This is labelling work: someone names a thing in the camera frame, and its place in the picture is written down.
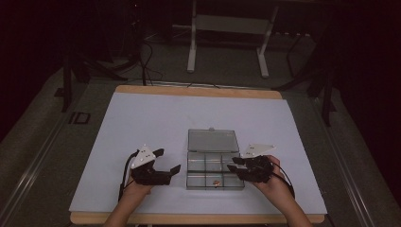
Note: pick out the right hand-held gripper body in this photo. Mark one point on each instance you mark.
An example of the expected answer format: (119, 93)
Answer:
(257, 170)

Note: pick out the person's right hand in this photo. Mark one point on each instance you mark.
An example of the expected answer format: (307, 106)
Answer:
(275, 186)

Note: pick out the white metal stand frame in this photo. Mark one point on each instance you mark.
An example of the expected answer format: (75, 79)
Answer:
(231, 24)

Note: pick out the person's left hand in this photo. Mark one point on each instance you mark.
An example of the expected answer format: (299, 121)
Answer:
(137, 188)

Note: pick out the clear plastic compartment box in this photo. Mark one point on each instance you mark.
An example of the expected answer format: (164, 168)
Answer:
(209, 157)

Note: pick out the small red orange trinket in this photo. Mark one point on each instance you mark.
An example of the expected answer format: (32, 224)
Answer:
(216, 182)

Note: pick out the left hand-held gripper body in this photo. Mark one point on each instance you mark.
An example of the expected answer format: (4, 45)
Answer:
(149, 176)

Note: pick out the wooden table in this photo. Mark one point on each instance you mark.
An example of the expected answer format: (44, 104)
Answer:
(195, 92)

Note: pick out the white table mat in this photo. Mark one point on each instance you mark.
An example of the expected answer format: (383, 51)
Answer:
(157, 119)

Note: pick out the black metal stand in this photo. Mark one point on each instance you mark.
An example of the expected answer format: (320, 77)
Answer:
(318, 78)
(80, 71)

